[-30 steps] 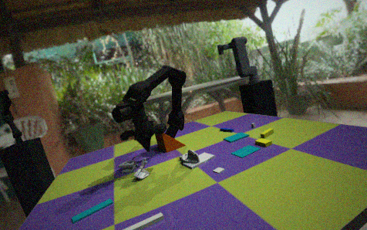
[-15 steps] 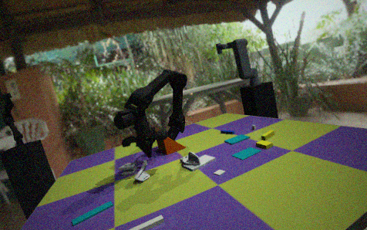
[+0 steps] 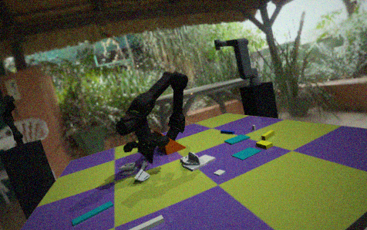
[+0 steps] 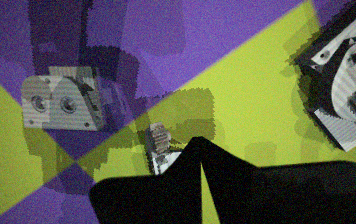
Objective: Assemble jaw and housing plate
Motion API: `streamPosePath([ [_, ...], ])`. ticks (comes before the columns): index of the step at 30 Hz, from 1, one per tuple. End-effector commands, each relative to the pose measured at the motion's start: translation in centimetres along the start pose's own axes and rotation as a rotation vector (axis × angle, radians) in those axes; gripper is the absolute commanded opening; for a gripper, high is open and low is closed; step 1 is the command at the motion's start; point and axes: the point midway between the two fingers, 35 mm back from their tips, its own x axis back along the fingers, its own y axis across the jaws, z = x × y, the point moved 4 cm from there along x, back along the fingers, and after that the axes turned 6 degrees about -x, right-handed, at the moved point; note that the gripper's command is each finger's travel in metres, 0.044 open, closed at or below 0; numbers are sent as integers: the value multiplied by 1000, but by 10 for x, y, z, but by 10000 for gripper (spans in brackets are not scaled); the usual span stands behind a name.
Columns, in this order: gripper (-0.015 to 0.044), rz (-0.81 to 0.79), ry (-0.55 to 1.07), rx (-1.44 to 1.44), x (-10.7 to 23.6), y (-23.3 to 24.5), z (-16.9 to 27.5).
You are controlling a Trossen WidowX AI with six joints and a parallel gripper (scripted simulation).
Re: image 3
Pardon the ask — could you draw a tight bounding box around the teal flat bar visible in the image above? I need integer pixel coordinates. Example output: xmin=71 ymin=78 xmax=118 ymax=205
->
xmin=72 ymin=201 xmax=113 ymax=226

